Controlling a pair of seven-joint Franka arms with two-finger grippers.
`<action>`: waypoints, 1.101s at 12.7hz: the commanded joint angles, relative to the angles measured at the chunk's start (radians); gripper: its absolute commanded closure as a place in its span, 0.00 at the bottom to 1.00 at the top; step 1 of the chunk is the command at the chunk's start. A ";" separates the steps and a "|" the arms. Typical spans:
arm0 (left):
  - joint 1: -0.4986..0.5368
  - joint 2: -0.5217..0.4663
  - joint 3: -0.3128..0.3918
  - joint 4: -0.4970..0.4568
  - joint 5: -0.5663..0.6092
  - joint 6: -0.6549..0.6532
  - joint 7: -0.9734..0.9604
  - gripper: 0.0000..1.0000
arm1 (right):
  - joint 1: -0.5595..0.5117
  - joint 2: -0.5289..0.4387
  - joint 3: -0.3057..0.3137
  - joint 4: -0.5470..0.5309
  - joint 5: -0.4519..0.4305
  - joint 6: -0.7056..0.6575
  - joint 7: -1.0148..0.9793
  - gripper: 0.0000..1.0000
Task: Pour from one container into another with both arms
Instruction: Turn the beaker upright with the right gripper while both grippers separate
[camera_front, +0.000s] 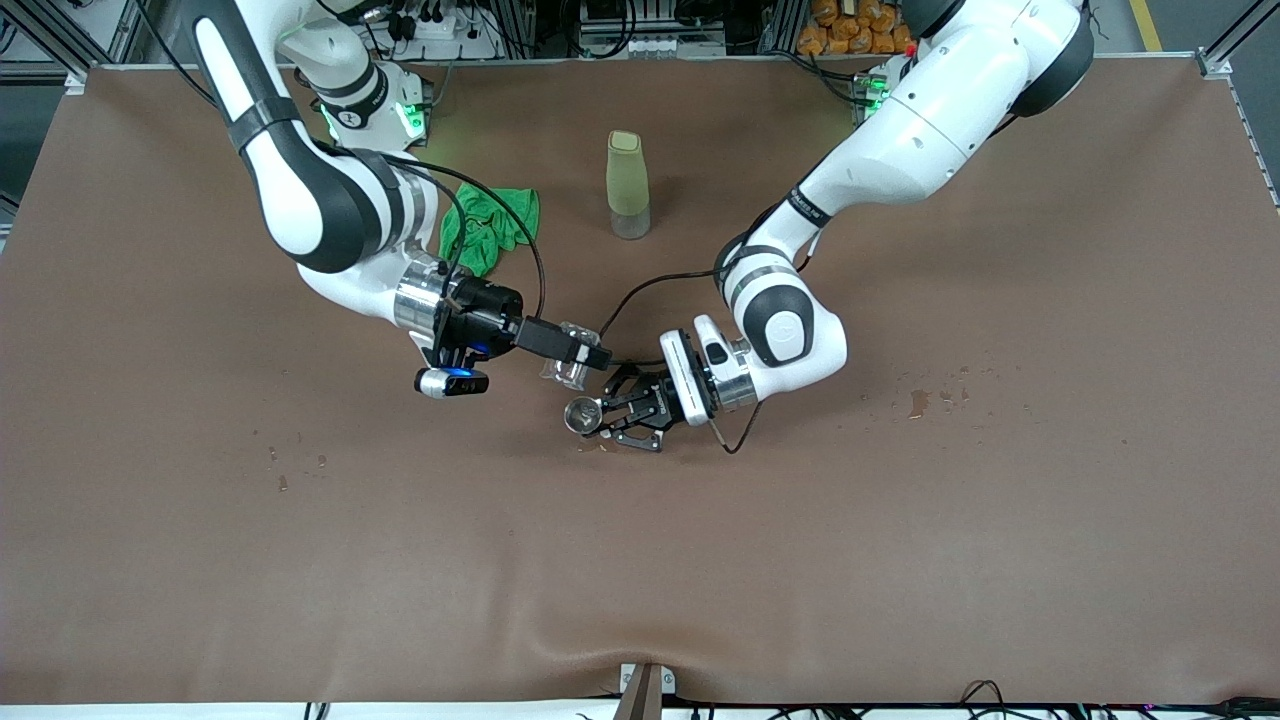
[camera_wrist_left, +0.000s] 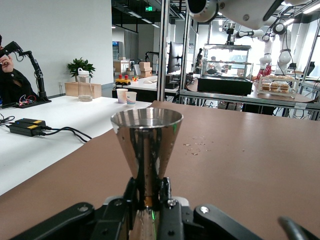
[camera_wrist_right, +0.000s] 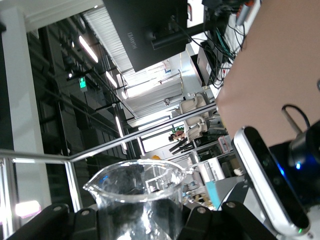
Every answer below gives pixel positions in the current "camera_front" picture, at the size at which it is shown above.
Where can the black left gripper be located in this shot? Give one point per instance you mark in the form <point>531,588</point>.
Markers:
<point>655,401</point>

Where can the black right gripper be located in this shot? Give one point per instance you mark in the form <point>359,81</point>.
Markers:
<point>488,304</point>

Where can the clear glass measuring beaker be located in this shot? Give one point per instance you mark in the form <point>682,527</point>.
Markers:
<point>568,375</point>

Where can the steel cone jigger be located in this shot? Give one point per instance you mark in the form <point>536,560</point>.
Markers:
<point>583,416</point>

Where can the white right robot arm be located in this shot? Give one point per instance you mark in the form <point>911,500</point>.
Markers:
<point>285,200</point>

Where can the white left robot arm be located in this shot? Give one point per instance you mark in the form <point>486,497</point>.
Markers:
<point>930,130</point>

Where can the green microfibre cloth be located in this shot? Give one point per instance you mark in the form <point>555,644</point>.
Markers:
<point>485,240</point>

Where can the olive green bottle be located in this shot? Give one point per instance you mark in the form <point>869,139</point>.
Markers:
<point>627,175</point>

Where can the white power strip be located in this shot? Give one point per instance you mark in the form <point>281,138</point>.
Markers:
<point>430,25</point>

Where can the orange packaged snacks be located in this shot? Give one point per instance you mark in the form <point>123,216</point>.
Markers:
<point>850,25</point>

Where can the metal table edge bracket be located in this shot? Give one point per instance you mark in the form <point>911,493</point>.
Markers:
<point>647,692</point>

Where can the aluminium frame strut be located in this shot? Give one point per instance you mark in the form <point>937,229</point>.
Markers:
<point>125,30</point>
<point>1240,30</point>

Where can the metal table corner bracket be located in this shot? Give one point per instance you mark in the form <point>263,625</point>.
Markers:
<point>1214,64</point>
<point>76,82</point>

